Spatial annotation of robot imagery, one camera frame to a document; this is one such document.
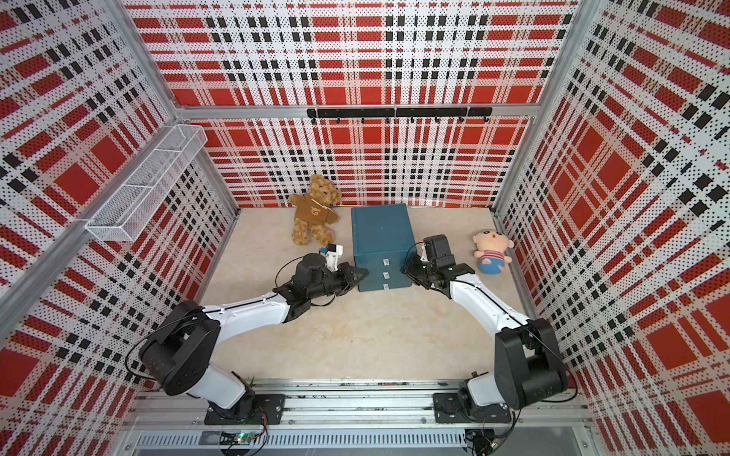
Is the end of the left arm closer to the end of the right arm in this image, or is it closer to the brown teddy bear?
the end of the right arm

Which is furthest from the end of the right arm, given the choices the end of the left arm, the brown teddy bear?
the brown teddy bear

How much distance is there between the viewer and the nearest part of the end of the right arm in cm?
63

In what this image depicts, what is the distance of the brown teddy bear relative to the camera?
1092mm

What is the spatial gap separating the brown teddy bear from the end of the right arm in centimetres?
43
